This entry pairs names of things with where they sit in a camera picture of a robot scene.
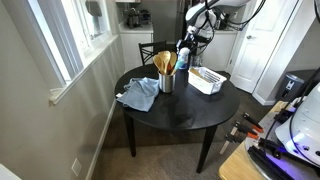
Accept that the white drawer cabinet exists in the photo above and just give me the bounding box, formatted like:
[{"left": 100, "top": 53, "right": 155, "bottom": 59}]
[{"left": 199, "top": 29, "right": 238, "bottom": 72}]

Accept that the black mounting rail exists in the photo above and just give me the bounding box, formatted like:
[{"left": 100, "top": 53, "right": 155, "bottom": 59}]
[{"left": 248, "top": 138, "right": 303, "bottom": 180}]

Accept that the black bin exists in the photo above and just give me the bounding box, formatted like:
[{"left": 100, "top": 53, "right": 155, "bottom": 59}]
[{"left": 274, "top": 69, "right": 320, "bottom": 103}]

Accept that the round black table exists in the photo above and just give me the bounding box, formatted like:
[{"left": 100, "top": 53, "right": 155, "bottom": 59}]
[{"left": 114, "top": 63, "right": 241, "bottom": 174}]

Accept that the clear glass mug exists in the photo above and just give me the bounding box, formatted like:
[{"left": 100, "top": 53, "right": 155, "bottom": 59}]
[{"left": 189, "top": 55, "right": 203, "bottom": 69}]

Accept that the dark refrigerator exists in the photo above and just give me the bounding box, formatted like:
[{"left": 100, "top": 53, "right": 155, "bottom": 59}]
[{"left": 174, "top": 0, "right": 191, "bottom": 46}]

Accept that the white plastic basket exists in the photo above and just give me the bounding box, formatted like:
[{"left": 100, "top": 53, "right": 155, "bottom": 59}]
[{"left": 187, "top": 66, "right": 228, "bottom": 96}]

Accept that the teal spatula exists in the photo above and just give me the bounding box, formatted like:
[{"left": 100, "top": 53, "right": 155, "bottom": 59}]
[{"left": 170, "top": 59, "right": 185, "bottom": 76}]

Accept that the black orange clamp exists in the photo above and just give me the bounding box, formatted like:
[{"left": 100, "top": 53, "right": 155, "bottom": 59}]
[
  {"left": 242, "top": 112, "right": 264, "bottom": 133},
  {"left": 233, "top": 121, "right": 260, "bottom": 140}
]

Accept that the white wipes canister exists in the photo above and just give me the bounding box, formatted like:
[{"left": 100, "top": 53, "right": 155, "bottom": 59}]
[{"left": 177, "top": 46, "right": 190, "bottom": 70}]

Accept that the black coffee maker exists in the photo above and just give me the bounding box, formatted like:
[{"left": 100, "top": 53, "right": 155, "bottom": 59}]
[{"left": 214, "top": 12, "right": 230, "bottom": 31}]

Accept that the light wooden bench top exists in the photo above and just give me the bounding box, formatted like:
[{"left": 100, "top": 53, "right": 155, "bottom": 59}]
[{"left": 218, "top": 101, "right": 320, "bottom": 180}]

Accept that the black wooden chair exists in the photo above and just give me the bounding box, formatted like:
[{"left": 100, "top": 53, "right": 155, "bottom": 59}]
[{"left": 138, "top": 40, "right": 168, "bottom": 67}]

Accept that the blue cloth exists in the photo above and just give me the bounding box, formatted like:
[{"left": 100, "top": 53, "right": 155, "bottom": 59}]
[{"left": 116, "top": 77, "right": 160, "bottom": 113}]

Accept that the white framed window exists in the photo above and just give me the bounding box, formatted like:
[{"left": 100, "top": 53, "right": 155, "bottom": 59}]
[{"left": 26, "top": 0, "right": 119, "bottom": 106}]

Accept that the black countertop appliance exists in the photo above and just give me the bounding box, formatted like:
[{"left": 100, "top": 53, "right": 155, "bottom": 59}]
[{"left": 123, "top": 7, "right": 141, "bottom": 29}]

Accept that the black clamp with silver bar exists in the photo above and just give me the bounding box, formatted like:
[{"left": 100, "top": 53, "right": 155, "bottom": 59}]
[{"left": 219, "top": 132, "right": 246, "bottom": 155}]

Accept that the white door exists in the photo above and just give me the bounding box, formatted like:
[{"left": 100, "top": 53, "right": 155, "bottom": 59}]
[{"left": 229, "top": 0, "right": 299, "bottom": 94}]

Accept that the long black robot cable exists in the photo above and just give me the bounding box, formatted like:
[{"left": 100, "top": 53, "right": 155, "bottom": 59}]
[{"left": 288, "top": 66, "right": 320, "bottom": 168}]

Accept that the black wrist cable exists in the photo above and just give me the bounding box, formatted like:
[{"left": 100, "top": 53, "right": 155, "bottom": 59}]
[{"left": 228, "top": 0, "right": 268, "bottom": 32}]

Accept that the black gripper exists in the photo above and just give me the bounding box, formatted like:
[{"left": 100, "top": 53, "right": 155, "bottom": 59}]
[{"left": 175, "top": 31, "right": 209, "bottom": 56}]

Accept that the wooden spoon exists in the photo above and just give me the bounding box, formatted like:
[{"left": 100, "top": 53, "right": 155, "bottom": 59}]
[
  {"left": 152, "top": 54, "right": 165, "bottom": 75},
  {"left": 157, "top": 50, "right": 172, "bottom": 75},
  {"left": 167, "top": 51, "right": 178, "bottom": 74}
]

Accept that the steel utensil holder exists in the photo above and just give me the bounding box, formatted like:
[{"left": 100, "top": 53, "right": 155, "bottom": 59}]
[{"left": 157, "top": 71, "right": 177, "bottom": 94}]

